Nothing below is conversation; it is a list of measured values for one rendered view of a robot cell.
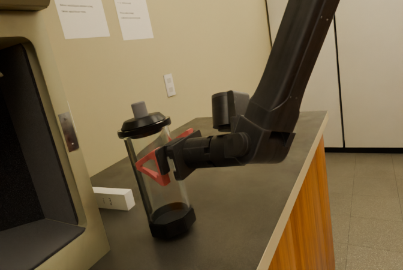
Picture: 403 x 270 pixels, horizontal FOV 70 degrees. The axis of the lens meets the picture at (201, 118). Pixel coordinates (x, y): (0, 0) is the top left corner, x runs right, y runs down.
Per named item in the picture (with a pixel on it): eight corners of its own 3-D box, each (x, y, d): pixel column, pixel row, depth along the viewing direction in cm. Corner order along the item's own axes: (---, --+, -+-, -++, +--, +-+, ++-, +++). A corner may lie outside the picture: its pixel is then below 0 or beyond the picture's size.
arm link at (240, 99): (244, 155, 40) (287, 155, 45) (240, 75, 42) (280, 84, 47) (198, 161, 50) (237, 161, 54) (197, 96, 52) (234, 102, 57)
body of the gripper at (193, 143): (163, 147, 51) (199, 143, 47) (192, 129, 59) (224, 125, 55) (173, 181, 52) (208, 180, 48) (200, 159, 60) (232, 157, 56)
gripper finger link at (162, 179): (123, 153, 53) (163, 149, 48) (147, 141, 59) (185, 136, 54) (134, 188, 54) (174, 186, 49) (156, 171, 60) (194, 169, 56)
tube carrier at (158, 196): (136, 233, 60) (105, 134, 56) (165, 206, 69) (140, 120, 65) (179, 236, 54) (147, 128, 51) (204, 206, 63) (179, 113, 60)
